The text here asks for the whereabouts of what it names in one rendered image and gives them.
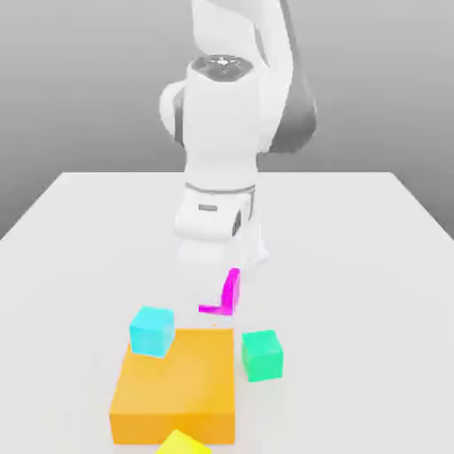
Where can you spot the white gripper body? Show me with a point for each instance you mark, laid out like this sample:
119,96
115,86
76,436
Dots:
220,253

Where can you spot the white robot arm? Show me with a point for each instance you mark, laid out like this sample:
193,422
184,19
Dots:
220,120

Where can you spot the small cyan cube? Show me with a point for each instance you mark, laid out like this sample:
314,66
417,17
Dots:
152,333

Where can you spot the small green cube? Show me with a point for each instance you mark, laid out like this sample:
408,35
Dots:
262,356

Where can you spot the small yellow cube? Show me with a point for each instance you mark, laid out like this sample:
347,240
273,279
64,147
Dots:
182,445

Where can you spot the large orange box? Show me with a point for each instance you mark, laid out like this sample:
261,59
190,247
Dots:
177,390

